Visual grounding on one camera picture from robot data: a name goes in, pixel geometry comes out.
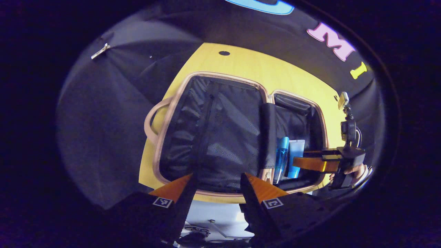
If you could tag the blue spray bottle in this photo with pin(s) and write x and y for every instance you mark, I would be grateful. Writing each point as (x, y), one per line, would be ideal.
(281, 155)

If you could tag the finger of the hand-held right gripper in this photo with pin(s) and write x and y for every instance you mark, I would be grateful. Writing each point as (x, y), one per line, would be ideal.
(324, 154)
(313, 164)

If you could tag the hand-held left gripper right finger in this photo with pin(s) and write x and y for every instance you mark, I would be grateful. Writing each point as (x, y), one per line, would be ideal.
(255, 206)

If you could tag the black backdrop cloth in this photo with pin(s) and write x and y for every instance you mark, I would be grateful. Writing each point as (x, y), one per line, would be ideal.
(103, 113)

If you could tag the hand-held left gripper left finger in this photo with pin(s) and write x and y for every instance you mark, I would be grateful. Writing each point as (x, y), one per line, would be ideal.
(182, 206)

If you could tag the light blue cream tube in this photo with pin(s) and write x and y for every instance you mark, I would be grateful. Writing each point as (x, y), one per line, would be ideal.
(296, 153)

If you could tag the pink suitcase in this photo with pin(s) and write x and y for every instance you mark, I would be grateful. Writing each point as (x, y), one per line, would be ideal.
(227, 137)

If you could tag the silver metal clip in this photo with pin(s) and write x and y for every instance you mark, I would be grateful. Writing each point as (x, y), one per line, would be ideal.
(100, 51)

